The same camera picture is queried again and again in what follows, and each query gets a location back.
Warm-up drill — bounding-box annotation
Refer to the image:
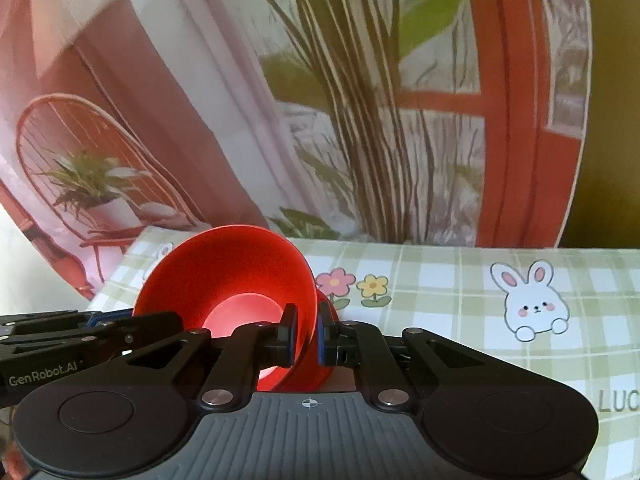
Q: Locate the yellow wooden panel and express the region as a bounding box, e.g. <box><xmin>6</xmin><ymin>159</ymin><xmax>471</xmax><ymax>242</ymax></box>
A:
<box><xmin>559</xmin><ymin>0</ymin><xmax>640</xmax><ymax>252</ymax></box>

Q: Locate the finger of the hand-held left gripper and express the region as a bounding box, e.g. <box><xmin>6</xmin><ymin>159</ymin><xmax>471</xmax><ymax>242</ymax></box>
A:
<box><xmin>0</xmin><ymin>311</ymin><xmax>183</xmax><ymax>362</ymax></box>
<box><xmin>0</xmin><ymin>309</ymin><xmax>135</xmax><ymax>337</ymax></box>

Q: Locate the red bowl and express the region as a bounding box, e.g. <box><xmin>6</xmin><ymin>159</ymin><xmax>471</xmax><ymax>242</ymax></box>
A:
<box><xmin>132</xmin><ymin>224</ymin><xmax>342</xmax><ymax>394</ymax></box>

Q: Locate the green checked rabbit tablecloth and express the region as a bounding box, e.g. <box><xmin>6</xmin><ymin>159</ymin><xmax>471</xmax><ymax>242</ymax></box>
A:
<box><xmin>87</xmin><ymin>226</ymin><xmax>640</xmax><ymax>480</ymax></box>

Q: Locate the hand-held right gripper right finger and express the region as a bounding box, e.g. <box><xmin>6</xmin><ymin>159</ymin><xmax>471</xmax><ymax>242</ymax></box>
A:
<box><xmin>317</xmin><ymin>317</ymin><xmax>502</xmax><ymax>409</ymax></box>

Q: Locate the white marble board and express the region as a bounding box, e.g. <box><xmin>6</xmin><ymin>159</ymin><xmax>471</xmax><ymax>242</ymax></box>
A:
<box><xmin>0</xmin><ymin>204</ymin><xmax>96</xmax><ymax>315</ymax></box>

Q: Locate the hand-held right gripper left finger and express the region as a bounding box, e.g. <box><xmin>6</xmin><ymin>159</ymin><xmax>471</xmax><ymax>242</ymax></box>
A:
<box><xmin>119</xmin><ymin>302</ymin><xmax>301</xmax><ymax>411</ymax></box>

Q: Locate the printed room backdrop cloth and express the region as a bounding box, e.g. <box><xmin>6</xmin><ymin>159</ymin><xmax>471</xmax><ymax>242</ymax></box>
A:
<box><xmin>0</xmin><ymin>0</ymin><xmax>594</xmax><ymax>302</ymax></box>

